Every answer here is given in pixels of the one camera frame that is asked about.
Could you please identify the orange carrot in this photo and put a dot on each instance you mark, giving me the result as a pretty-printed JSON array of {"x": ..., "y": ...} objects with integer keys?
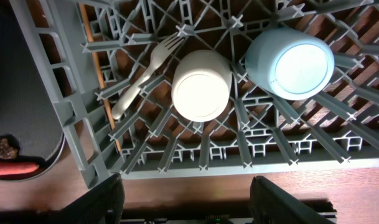
[{"x": 14, "y": 168}]

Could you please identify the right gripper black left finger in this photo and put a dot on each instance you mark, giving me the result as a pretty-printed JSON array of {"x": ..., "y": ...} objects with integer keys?
[{"x": 102, "y": 204}]

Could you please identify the light blue cup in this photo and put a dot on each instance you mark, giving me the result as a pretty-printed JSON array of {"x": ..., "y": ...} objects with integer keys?
[{"x": 289, "y": 63}]

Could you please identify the white plastic fork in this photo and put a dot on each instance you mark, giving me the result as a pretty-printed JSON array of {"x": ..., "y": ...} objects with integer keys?
[{"x": 159, "y": 54}]

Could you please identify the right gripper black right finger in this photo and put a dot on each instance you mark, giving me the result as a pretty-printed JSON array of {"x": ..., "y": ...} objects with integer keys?
[{"x": 271, "y": 204}]

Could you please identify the brown food scrap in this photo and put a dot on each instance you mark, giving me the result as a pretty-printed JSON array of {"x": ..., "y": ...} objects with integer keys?
[{"x": 6, "y": 150}]

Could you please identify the grey dishwasher rack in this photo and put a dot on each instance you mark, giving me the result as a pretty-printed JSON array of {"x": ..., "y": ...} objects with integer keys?
[{"x": 107, "y": 67}]

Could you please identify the round black tray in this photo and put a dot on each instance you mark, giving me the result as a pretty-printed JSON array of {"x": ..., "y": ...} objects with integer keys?
[{"x": 28, "y": 121}]

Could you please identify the white paper cup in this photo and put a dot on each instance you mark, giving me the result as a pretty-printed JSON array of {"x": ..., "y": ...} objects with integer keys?
[{"x": 201, "y": 86}]

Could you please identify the wooden chopstick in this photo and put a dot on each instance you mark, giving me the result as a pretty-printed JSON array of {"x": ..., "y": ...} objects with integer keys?
[{"x": 96, "y": 61}]

